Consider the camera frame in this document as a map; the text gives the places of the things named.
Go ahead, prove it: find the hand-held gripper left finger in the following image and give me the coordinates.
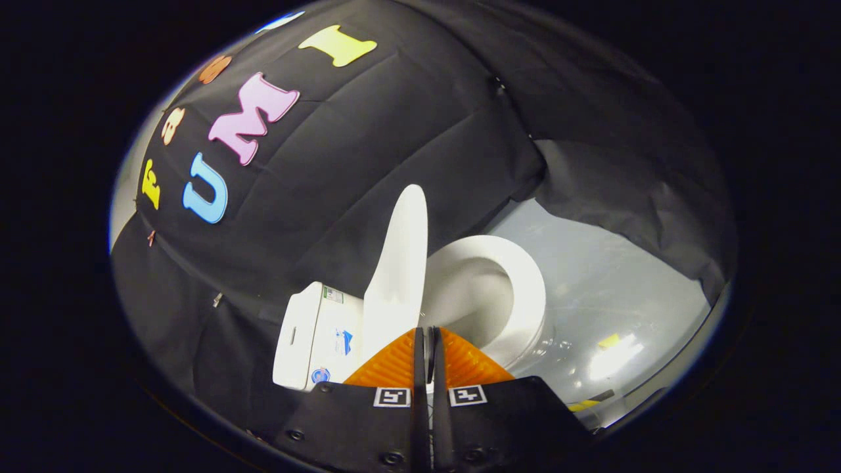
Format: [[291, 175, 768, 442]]
[[273, 327, 431, 473]]

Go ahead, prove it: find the white toilet seat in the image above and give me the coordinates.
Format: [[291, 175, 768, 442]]
[[427, 235, 547, 369]]

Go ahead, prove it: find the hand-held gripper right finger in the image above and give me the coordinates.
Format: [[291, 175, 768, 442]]
[[430, 327, 595, 473]]

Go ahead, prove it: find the white toilet lid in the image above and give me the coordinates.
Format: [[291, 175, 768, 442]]
[[361, 184, 429, 362]]

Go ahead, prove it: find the white toilet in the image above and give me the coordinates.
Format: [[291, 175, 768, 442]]
[[273, 243, 556, 392]]

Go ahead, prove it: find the black backdrop cloth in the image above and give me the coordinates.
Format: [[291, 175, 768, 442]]
[[110, 0, 737, 434]]

